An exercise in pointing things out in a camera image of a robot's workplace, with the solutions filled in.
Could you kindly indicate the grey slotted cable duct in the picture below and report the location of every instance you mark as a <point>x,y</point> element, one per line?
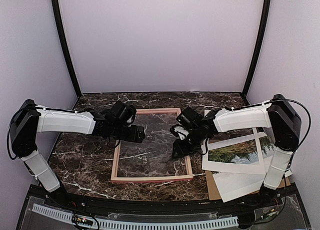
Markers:
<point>136,222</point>

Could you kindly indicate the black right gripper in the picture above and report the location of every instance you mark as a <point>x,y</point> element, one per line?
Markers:
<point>181,150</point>

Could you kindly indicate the black right corner post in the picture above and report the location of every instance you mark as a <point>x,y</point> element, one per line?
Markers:
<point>258,46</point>

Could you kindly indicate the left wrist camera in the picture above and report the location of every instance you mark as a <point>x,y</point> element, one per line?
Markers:
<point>131,114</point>

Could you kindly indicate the white mat board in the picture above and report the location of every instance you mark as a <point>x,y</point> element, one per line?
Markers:
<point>236,155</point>

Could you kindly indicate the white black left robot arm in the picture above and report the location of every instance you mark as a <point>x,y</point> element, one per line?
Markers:
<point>32,119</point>

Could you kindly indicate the black corner post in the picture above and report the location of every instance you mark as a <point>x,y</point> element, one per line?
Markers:
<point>64,47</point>
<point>258,46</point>

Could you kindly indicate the black left corner post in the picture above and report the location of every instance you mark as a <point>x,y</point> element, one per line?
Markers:
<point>64,47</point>

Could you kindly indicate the clear acrylic sheet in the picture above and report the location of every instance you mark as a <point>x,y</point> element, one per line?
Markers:
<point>152,157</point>

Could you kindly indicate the brown cardboard backing board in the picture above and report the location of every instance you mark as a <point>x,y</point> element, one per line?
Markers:
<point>213,192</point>

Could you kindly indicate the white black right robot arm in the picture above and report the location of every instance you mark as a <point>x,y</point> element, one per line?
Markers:
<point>276,114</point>

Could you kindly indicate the light wooden picture frame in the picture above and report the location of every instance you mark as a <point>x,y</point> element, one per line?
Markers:
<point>115,179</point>

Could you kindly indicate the landscape photo print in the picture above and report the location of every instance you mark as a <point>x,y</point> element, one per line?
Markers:
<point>234,185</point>

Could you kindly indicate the small circuit board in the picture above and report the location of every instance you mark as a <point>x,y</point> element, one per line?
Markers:
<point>81,221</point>

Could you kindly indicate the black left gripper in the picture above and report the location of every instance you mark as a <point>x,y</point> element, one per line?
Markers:
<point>132,137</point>

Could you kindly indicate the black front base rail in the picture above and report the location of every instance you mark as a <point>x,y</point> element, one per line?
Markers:
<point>285,212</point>

